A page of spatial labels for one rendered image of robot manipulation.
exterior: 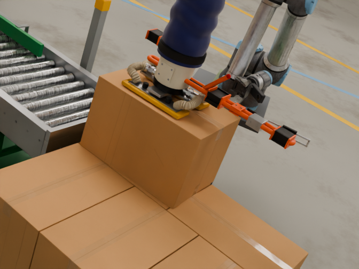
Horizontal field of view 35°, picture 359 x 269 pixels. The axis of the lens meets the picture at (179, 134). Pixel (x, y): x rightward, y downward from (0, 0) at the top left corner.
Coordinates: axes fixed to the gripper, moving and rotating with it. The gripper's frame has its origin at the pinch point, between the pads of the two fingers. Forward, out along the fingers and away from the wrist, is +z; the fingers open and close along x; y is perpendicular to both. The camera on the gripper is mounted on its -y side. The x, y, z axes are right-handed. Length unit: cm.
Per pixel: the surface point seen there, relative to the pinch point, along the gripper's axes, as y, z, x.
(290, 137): -35.5, 15.2, 3.1
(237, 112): -9.7, 16.6, 0.6
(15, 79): 120, 17, -54
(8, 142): 129, 4, -108
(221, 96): 0.8, 14.2, 2.3
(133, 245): -8, 66, -52
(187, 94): 16.3, 15.6, -5.1
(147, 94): 30.4, 26.5, -10.0
